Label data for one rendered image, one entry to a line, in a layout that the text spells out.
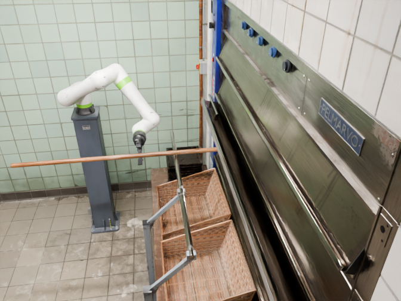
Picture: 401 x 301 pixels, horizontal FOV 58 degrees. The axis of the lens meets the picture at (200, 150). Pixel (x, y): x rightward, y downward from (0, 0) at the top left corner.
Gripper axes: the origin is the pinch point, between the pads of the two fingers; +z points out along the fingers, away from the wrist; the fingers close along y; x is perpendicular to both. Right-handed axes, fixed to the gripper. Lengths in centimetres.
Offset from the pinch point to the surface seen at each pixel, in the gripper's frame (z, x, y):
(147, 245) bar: 40, -2, 41
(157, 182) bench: -52, -10, 61
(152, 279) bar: 40, -2, 74
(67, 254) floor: -35, 74, 119
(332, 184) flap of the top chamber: 127, -62, -63
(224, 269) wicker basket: 50, -49, 60
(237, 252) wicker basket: 56, -55, 39
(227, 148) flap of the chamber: 36, -51, -22
